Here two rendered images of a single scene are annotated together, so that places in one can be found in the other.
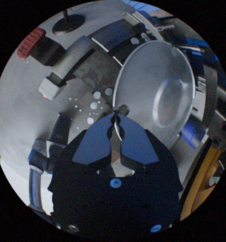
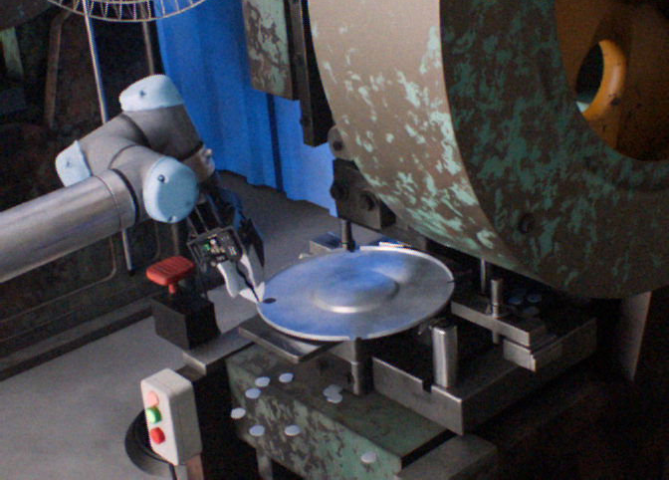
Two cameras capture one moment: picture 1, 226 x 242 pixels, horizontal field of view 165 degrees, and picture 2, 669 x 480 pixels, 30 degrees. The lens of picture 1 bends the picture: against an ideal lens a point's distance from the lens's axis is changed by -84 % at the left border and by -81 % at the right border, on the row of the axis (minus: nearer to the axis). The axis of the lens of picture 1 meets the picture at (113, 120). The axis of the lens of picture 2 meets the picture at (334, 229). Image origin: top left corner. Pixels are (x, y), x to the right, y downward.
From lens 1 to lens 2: 185 cm
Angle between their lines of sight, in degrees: 98
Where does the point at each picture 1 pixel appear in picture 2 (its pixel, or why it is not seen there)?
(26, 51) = (170, 274)
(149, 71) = (302, 278)
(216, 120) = (343, 209)
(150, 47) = (305, 264)
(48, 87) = (167, 378)
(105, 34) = not seen: hidden behind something
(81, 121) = not seen: outside the picture
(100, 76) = (272, 361)
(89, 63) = (256, 349)
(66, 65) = (215, 351)
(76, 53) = (236, 340)
